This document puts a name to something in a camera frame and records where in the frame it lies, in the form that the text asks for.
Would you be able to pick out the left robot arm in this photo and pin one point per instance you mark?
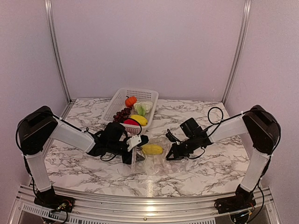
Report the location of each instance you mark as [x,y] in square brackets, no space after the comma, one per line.
[42,125]

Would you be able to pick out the clear zip top bag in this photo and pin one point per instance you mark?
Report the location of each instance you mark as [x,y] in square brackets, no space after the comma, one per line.
[155,165]

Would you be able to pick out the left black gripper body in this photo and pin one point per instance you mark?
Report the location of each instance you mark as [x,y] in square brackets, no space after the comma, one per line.
[127,159]

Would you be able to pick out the fake purple grapes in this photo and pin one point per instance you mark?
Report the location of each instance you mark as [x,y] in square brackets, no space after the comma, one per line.
[122,115]

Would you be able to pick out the fake white cauliflower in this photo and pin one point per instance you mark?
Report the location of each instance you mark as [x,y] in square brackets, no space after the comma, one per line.
[142,108]

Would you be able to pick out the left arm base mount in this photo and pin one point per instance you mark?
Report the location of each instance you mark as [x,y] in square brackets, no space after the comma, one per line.
[54,201]

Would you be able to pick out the left aluminium frame post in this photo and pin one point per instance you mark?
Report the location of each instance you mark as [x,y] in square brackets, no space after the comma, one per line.
[55,47]

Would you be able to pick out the right aluminium frame post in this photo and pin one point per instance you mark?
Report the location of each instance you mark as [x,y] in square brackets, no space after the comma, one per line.
[238,51]

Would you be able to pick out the aluminium front rail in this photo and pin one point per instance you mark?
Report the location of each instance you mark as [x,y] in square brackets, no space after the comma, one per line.
[91,208]

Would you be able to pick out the aluminium frame post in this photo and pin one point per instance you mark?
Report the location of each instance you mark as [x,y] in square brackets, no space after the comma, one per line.
[55,47]
[238,51]

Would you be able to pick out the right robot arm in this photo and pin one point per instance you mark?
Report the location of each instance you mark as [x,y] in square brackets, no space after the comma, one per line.
[260,125]

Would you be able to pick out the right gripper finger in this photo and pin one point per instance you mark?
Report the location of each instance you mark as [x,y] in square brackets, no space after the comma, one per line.
[173,152]
[174,158]

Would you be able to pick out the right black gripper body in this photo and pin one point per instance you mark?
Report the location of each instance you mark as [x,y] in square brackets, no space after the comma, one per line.
[184,151]

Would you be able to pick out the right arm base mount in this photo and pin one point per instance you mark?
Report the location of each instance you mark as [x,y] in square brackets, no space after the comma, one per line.
[241,200]

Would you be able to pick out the fake red pepper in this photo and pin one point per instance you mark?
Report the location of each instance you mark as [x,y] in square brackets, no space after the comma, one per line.
[130,121]

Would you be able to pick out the fake orange tomato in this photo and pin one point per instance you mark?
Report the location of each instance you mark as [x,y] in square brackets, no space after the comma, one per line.
[130,101]

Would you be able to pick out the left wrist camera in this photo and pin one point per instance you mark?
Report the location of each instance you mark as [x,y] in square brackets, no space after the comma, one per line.
[136,141]

